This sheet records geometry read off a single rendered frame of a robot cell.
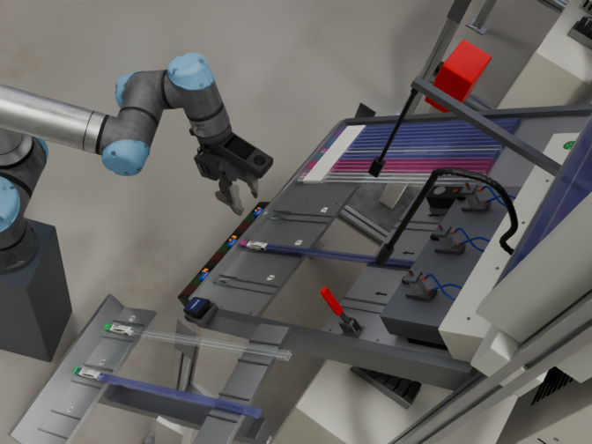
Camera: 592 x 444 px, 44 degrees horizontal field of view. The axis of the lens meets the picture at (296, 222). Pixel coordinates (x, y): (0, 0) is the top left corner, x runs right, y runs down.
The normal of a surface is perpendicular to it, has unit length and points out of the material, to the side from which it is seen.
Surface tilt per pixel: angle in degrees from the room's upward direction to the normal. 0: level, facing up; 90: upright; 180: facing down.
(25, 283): 0
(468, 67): 0
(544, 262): 90
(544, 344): 90
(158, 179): 0
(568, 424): 90
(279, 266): 44
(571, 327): 90
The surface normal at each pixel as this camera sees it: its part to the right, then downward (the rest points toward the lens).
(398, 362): -0.54, 0.67
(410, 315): -0.44, -0.74
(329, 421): 0.18, -0.49
